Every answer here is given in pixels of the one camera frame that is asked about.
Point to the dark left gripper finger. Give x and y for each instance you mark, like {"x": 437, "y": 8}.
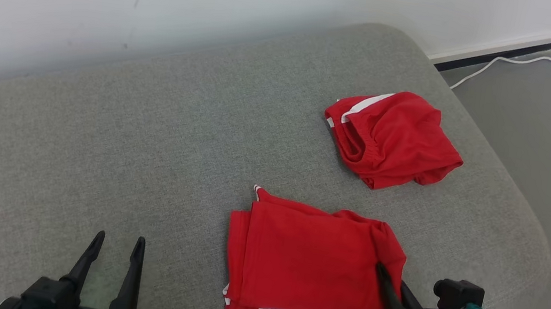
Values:
{"x": 84, "y": 268}
{"x": 130, "y": 285}

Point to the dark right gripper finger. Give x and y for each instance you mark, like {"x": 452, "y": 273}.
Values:
{"x": 391, "y": 300}
{"x": 409, "y": 301}

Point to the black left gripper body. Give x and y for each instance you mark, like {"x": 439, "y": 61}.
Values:
{"x": 49, "y": 303}

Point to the red jersey with white sleeves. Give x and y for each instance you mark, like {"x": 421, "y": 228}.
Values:
{"x": 309, "y": 261}

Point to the red shorts with white stripe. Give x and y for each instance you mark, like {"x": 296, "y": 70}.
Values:
{"x": 396, "y": 139}

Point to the grey fabric sofa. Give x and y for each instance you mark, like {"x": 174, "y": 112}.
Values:
{"x": 145, "y": 158}

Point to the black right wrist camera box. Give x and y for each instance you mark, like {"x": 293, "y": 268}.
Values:
{"x": 455, "y": 297}

